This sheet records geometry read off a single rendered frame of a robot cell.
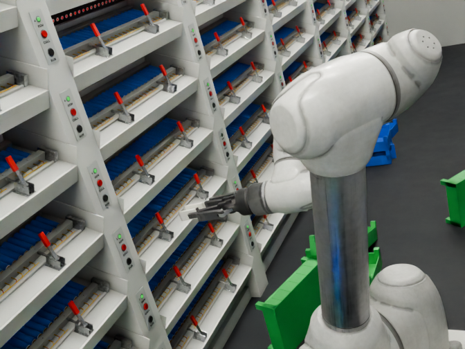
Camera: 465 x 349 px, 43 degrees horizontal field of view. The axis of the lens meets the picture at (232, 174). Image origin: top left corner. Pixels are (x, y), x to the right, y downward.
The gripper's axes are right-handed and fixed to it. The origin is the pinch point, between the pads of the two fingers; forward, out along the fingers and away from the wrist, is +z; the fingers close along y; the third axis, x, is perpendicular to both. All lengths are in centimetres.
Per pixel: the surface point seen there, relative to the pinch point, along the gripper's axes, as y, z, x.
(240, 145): 69, 15, -5
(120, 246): -23.6, 8.6, 4.1
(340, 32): 251, 14, -1
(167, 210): 10.1, 16.0, -2.2
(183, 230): 6.6, 10.6, -8.5
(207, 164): 42.2, 15.6, -0.8
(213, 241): 25.9, 15.4, -23.7
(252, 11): 112, 9, 40
